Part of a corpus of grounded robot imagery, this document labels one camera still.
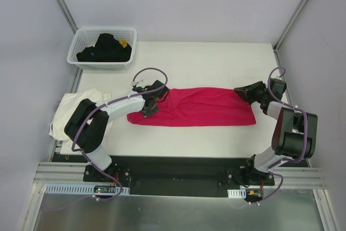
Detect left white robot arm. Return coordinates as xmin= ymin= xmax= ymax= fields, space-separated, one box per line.
xmin=64 ymin=80 xmax=169 ymax=182

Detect right aluminium frame post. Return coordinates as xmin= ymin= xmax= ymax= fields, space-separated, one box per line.
xmin=273 ymin=0 xmax=310 ymax=54

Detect white t shirt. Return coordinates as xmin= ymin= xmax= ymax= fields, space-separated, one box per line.
xmin=49 ymin=88 xmax=111 ymax=155

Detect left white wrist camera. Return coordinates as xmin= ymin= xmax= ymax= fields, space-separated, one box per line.
xmin=131 ymin=80 xmax=144 ymax=87

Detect aluminium frame post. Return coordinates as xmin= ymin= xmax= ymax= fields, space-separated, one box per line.
xmin=55 ymin=0 xmax=78 ymax=34
xmin=273 ymin=0 xmax=310 ymax=54

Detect black t shirt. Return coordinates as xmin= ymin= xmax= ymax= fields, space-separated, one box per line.
xmin=76 ymin=33 xmax=132 ymax=63

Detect white cable duct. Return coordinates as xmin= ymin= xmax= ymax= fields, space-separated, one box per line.
xmin=45 ymin=184 xmax=130 ymax=196
xmin=227 ymin=188 xmax=247 ymax=199

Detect white plastic laundry basket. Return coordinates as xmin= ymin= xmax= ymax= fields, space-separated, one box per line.
xmin=66 ymin=26 xmax=137 ymax=71

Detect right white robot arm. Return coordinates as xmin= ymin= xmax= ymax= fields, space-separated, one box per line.
xmin=232 ymin=78 xmax=318 ymax=187

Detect left white cable duct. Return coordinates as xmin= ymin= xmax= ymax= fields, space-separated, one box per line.
xmin=45 ymin=184 xmax=130 ymax=196

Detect right white cable duct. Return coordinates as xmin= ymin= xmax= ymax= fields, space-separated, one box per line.
xmin=227 ymin=188 xmax=247 ymax=199

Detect left aluminium frame post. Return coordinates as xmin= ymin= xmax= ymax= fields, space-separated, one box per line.
xmin=55 ymin=0 xmax=78 ymax=34

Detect pink t shirt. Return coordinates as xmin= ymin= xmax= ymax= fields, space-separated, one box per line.
xmin=127 ymin=87 xmax=256 ymax=127

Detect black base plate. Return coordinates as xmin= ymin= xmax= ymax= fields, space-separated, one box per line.
xmin=83 ymin=156 xmax=275 ymax=197

